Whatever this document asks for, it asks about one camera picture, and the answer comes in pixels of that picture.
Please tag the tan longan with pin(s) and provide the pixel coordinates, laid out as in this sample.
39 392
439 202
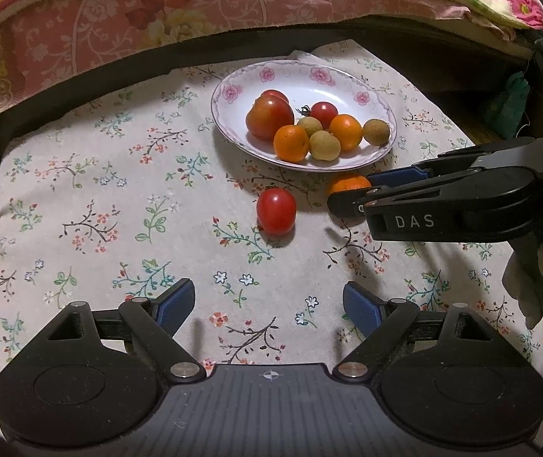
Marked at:
310 124
376 132

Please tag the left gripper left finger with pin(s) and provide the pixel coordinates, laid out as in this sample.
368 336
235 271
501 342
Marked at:
173 307

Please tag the large rough orange mandarin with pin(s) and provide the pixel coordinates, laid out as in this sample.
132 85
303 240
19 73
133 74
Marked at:
347 182

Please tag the large red tomato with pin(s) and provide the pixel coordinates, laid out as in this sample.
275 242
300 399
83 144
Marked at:
267 115

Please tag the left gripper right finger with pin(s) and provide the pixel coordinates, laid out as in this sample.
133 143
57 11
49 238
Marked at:
364 309

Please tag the white floral plate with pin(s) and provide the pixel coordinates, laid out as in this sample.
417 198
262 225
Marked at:
304 82

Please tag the green bag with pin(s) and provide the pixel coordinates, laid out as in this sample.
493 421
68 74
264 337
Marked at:
505 114

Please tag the oval cherry tomato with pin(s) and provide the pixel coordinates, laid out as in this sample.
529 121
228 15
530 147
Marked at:
276 211

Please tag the cherry tomato with stem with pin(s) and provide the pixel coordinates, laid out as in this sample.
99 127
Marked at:
323 111

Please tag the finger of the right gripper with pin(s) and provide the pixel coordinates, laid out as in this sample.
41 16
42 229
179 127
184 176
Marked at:
351 203
397 177

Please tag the tan longan among cluster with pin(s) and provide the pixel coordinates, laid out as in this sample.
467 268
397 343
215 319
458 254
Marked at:
324 146

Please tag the floral tablecloth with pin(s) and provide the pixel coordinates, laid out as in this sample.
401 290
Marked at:
131 192

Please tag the smooth orange mandarin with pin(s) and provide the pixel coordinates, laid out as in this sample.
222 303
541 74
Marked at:
347 130

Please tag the white gloved hand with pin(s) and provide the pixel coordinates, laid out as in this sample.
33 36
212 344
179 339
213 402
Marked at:
523 281

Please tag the small orange mandarin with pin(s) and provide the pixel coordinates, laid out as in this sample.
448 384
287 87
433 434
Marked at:
291 143

